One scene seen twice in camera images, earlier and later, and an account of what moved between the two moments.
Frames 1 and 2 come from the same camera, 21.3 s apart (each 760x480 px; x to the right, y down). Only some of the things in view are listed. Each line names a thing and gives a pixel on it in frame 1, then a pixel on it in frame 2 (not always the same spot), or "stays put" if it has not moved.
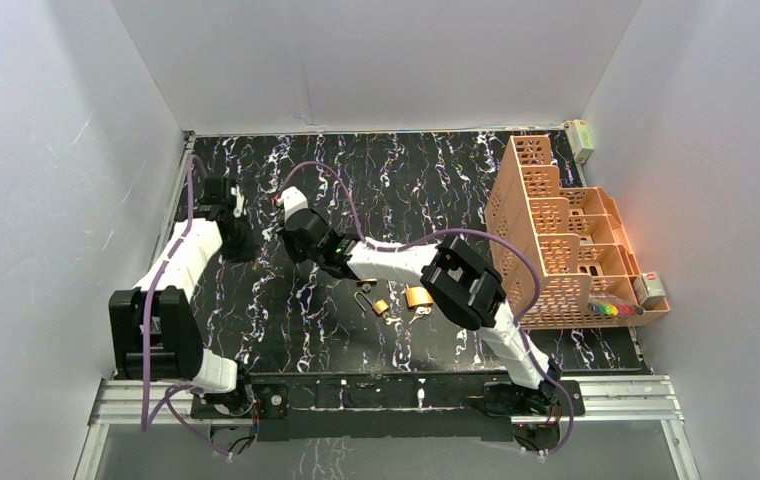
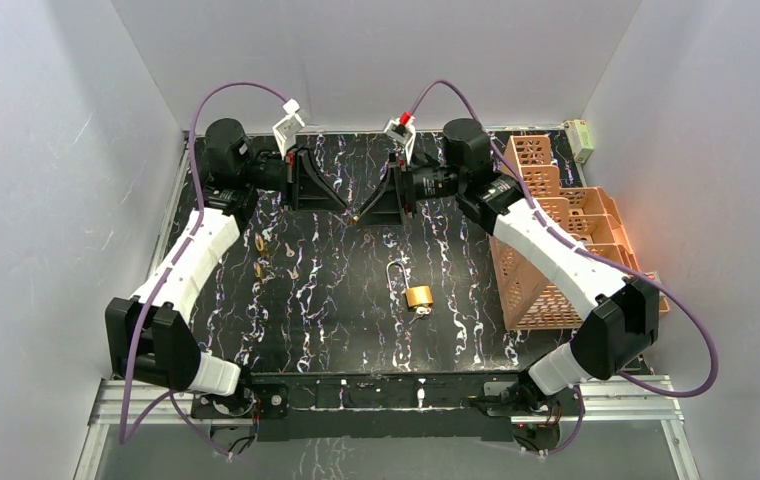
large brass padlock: x=417 y=296 stays put
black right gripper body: x=297 y=252 → x=417 y=183
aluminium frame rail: x=612 y=399 stays put
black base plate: x=387 y=409 stays put
